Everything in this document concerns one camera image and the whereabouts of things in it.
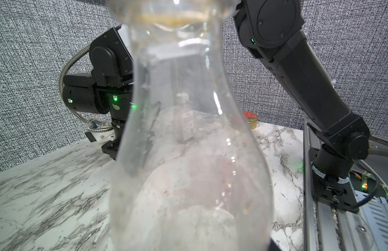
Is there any clear bottle purple label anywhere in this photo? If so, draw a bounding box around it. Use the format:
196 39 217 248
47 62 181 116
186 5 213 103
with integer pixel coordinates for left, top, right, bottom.
174 93 195 144

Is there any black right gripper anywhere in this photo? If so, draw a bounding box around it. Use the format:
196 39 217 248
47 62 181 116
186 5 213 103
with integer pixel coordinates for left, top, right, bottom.
101 140 120 160

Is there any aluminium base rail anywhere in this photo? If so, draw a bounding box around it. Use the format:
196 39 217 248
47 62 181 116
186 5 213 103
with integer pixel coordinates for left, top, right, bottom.
304 124 388 251

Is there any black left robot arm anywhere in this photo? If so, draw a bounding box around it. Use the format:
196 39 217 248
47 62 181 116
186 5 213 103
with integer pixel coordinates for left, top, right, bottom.
234 0 370 213

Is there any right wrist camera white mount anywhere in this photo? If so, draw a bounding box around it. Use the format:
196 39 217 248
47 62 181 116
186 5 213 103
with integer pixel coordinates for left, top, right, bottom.
85 130 116 143

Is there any clear bottle red label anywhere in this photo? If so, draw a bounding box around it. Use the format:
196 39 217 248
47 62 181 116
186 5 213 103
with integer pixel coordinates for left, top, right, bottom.
108 1 273 251

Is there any round gold tin red lid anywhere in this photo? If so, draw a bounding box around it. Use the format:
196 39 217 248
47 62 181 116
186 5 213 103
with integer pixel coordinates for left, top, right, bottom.
243 111 258 129

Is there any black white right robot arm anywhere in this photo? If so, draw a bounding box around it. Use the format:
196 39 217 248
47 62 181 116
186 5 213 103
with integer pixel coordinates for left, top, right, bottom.
58 25 133 159

